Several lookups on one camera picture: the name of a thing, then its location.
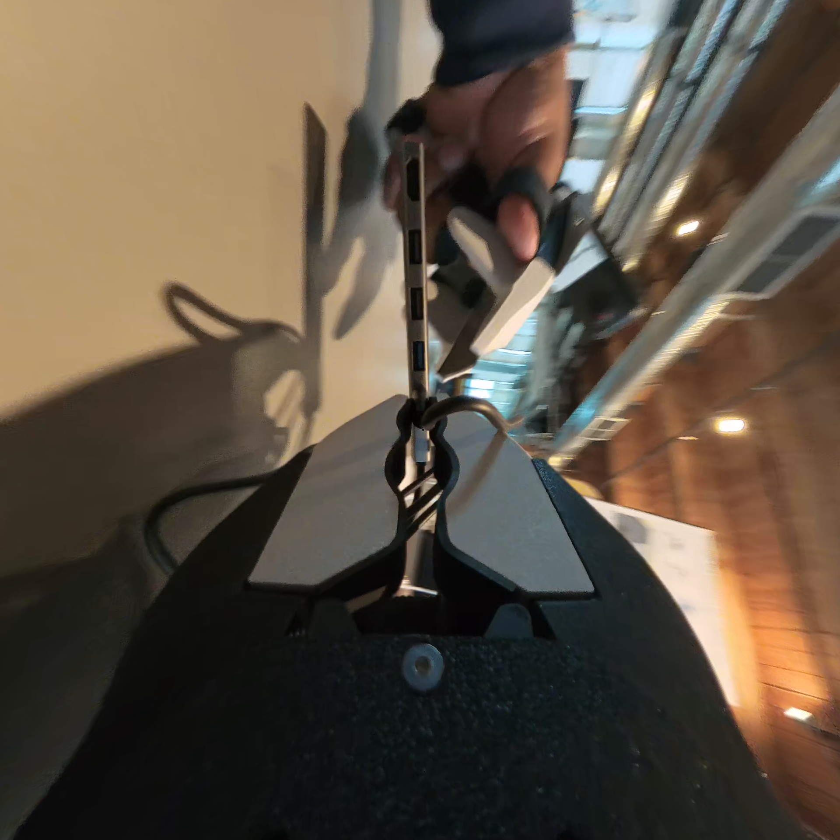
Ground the black multi-head usb cable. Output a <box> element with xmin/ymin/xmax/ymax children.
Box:
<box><xmin>143</xmin><ymin>469</ymin><xmax>454</xmax><ymax>577</ymax></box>

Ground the printed instruction board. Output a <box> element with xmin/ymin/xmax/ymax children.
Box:
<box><xmin>581</xmin><ymin>495</ymin><xmax>739</xmax><ymax>713</ymax></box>

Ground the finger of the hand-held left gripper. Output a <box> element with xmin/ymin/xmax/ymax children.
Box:
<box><xmin>435</xmin><ymin>258</ymin><xmax>560</xmax><ymax>386</ymax></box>

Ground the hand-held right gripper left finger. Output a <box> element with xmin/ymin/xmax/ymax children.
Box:
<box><xmin>247</xmin><ymin>394</ymin><xmax>416</xmax><ymax>593</ymax></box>

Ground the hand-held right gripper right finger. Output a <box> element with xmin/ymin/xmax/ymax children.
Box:
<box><xmin>433</xmin><ymin>410</ymin><xmax>598</xmax><ymax>601</ymax></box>

